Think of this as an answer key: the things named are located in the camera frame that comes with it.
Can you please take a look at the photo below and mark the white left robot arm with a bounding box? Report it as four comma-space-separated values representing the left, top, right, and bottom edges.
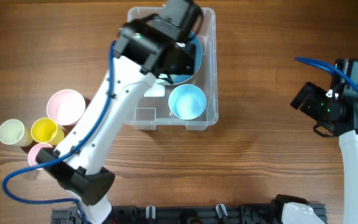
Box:
36, 20, 198, 223

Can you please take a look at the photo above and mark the yellow cup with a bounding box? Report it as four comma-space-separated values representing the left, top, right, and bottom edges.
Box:
31, 118, 65, 146

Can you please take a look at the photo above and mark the dark blue bowl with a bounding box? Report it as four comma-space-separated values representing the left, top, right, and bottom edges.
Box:
170, 32, 203, 85

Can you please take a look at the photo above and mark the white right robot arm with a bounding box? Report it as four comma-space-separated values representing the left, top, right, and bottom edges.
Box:
291, 82, 358, 223

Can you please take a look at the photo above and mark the cream cup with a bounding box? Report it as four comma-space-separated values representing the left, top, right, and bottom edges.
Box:
0, 119, 33, 147

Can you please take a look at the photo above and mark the pink small bowl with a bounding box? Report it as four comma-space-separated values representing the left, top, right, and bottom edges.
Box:
47, 89, 86, 126

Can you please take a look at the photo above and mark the white paper label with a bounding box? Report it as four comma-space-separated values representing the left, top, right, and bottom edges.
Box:
144, 85, 165, 97

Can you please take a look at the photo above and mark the clear plastic storage container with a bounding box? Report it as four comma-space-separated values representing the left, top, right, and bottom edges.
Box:
125, 7, 219, 131

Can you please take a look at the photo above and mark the light blue small bowl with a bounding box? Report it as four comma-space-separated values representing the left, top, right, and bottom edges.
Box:
168, 84, 206, 120

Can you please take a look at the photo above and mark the pink cup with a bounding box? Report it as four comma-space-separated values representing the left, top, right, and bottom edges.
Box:
27, 143, 53, 166

